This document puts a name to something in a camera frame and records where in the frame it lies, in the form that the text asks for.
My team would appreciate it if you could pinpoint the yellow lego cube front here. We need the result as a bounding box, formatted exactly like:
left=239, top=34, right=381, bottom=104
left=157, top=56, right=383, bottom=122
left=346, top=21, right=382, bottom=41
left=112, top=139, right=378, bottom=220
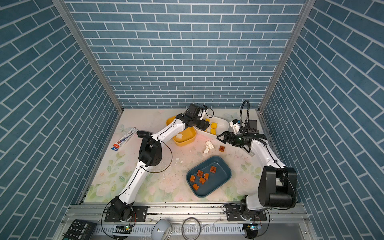
left=210, top=123, right=218, bottom=129

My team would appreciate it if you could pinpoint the brown lego top small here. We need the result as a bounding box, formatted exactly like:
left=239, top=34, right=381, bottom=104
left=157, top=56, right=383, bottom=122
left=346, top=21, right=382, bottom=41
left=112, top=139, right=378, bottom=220
left=210, top=166, right=217, bottom=173

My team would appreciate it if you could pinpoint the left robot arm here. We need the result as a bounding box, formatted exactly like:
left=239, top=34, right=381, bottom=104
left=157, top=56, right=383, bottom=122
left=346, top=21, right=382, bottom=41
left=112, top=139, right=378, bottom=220
left=108, top=103, right=210, bottom=222

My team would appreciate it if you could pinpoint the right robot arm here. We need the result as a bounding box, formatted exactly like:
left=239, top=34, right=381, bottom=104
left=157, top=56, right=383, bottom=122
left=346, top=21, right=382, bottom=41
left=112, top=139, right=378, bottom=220
left=217, top=131, right=297, bottom=212

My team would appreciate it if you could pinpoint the white plastic bin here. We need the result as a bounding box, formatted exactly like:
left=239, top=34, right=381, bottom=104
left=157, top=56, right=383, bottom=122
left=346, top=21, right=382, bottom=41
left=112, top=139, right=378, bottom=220
left=194, top=115, right=230, bottom=138

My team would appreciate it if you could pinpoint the yellow plastic bin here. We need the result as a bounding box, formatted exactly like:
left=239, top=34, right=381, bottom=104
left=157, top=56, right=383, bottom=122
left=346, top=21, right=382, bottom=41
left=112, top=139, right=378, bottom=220
left=173, top=127, right=197, bottom=147

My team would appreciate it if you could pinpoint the white flat lego plate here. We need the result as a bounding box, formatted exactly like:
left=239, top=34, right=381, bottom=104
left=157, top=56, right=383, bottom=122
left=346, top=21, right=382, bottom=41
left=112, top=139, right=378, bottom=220
left=206, top=141, right=214, bottom=150

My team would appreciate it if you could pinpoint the teal plastic bin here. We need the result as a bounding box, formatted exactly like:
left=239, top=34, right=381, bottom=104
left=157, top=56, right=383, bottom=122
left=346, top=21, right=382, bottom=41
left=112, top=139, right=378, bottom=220
left=186, top=156, right=232, bottom=198

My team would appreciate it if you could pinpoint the black stapler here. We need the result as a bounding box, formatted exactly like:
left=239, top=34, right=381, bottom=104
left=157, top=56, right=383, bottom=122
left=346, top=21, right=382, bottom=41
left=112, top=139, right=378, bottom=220
left=137, top=131, right=152, bottom=138

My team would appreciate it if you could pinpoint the toothpaste tube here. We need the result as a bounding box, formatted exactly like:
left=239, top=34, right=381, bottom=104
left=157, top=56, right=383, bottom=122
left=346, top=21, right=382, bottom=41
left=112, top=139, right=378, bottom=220
left=112, top=128, right=138, bottom=152

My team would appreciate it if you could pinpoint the grey computer mouse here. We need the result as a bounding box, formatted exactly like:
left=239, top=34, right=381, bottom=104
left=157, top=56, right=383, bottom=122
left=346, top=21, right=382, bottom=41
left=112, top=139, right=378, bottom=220
left=151, top=219, right=173, bottom=240

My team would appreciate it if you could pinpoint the black remote keypad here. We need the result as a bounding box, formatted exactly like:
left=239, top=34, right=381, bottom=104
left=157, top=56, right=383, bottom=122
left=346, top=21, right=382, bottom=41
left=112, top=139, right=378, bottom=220
left=63, top=220, right=97, bottom=240

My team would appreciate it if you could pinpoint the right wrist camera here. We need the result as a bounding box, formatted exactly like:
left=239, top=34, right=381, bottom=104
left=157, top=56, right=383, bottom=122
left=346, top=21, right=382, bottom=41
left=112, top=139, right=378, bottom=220
left=230, top=119, right=241, bottom=135

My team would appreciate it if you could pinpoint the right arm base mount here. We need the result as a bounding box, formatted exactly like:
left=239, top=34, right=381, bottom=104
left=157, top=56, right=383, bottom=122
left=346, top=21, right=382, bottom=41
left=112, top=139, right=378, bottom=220
left=222, top=203, right=267, bottom=222

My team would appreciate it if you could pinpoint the coiled black cable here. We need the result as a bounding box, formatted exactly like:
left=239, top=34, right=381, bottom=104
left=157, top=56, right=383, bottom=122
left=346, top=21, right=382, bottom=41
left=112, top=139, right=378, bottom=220
left=181, top=217, right=202, bottom=240

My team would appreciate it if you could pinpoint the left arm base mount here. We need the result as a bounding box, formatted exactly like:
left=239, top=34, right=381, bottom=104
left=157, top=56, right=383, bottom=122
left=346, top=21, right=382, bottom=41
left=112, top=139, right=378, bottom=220
left=103, top=206, right=148, bottom=223

